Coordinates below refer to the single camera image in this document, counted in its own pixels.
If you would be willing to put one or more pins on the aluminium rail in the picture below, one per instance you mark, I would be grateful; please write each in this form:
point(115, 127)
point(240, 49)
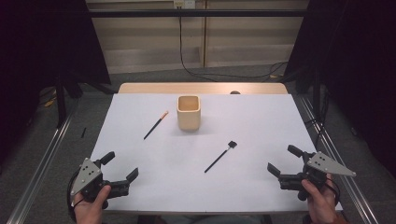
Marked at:
point(43, 168)
point(361, 202)

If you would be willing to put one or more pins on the person's right hand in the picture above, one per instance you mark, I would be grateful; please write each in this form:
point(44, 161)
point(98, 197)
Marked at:
point(322, 205)

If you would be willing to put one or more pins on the dark round object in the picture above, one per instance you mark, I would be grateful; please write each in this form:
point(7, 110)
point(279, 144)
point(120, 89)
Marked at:
point(235, 92)

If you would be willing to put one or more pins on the black curtain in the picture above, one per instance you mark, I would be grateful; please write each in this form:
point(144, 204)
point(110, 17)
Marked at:
point(358, 62)
point(37, 46)

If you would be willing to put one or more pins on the light wooden table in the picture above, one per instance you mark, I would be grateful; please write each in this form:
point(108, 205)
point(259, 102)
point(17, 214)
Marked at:
point(155, 88)

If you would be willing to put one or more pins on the black horizontal bar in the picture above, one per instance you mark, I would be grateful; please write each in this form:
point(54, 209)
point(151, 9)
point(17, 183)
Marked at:
point(140, 13)

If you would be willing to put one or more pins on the white table cover sheet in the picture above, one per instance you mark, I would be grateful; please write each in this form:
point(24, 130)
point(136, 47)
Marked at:
point(186, 186)

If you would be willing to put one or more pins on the small black stick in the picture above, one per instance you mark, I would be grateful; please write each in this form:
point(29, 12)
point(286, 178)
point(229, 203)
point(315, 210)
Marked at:
point(83, 132)

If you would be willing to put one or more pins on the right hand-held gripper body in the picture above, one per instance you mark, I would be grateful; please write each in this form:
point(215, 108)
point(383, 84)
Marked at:
point(314, 174)

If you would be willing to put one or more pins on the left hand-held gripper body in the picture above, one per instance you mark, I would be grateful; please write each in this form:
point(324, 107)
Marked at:
point(90, 182)

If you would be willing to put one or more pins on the beige square cup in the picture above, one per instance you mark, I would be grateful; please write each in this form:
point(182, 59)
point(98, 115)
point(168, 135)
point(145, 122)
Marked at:
point(188, 119)

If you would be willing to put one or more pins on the person's left hand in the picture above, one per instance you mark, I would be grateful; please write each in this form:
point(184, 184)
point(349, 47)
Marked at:
point(90, 211)

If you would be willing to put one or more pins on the white wall socket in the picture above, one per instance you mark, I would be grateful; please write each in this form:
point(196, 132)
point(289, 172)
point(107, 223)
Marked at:
point(184, 3)

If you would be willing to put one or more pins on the black brush with orange tip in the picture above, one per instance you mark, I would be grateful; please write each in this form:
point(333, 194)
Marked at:
point(155, 125)

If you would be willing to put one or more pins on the black brush with flat head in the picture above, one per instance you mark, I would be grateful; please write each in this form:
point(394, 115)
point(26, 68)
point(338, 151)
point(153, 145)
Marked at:
point(218, 159)

